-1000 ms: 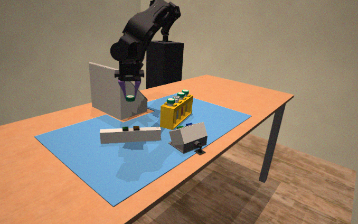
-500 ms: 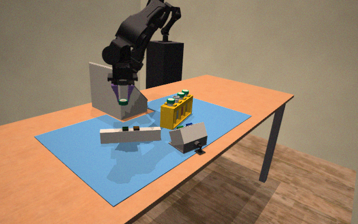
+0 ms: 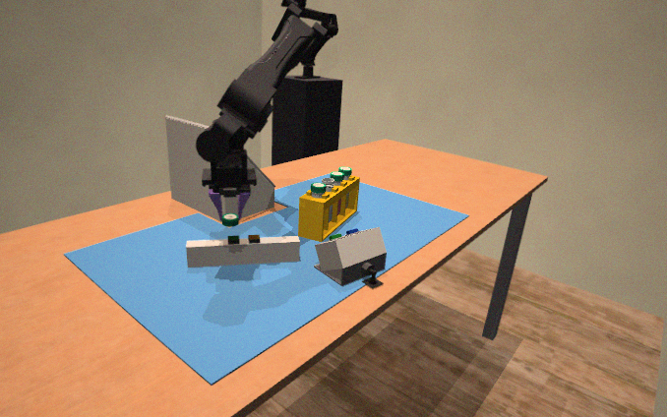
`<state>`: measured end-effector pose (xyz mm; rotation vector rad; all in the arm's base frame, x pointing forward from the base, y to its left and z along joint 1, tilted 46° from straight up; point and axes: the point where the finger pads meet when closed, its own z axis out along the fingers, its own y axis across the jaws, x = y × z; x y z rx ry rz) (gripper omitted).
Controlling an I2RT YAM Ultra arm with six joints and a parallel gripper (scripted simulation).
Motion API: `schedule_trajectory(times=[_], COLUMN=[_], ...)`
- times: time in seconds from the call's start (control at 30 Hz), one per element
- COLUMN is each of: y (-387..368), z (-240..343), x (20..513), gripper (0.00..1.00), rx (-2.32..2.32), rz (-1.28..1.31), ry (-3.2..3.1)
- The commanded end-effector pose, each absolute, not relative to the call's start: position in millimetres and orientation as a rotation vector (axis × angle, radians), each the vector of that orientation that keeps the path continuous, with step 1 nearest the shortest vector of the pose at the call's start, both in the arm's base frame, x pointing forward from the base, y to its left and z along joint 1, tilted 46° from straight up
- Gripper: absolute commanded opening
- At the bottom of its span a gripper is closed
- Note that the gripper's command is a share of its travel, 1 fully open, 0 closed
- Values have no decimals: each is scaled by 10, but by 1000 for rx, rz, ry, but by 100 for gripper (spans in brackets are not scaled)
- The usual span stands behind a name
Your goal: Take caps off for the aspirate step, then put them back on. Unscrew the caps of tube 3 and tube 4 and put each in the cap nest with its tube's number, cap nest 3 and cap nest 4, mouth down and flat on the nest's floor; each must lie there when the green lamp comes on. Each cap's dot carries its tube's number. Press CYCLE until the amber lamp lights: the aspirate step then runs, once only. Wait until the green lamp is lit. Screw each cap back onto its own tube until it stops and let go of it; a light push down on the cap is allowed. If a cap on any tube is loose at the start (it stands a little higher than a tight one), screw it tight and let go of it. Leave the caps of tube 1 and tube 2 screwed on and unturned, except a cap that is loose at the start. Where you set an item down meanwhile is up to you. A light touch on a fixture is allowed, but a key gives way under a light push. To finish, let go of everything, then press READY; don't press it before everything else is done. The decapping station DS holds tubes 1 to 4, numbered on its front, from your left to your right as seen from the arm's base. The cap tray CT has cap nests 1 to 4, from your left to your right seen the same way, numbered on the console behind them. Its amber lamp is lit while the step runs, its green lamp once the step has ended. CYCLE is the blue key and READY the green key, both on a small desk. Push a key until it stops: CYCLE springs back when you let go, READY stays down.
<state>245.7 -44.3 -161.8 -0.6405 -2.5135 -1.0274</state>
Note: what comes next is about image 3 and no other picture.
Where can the blue flat mat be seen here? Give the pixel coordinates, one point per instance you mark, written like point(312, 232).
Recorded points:
point(217, 319)

